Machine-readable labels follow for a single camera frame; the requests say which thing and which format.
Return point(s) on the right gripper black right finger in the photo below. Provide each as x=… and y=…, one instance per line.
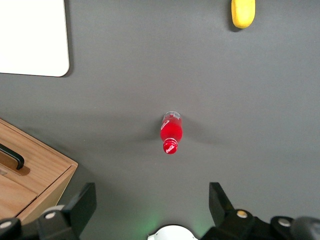
x=220, y=210

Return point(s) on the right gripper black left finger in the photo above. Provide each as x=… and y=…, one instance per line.
x=80, y=207

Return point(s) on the red coke bottle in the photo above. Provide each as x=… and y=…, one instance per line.
x=171, y=132

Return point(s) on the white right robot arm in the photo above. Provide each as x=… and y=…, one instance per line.
x=172, y=233

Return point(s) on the white rectangular tray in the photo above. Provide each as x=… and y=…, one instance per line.
x=30, y=37

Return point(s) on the wooden drawer cabinet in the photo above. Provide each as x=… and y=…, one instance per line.
x=67, y=176

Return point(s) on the wooden drawer front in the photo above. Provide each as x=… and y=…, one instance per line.
x=15, y=197
x=42, y=157

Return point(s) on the yellow lemon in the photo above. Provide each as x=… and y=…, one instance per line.
x=242, y=13

